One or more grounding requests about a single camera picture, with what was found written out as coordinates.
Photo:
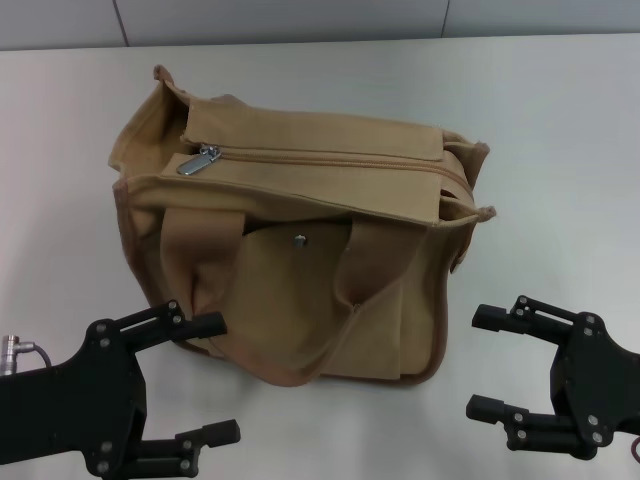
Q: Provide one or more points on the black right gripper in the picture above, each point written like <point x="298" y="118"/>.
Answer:
<point x="595" y="385"/>

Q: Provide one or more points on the khaki canvas food bag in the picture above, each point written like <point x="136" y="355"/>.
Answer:
<point x="300" y="300"/>

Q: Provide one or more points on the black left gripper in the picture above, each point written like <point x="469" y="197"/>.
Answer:
<point x="65" y="415"/>

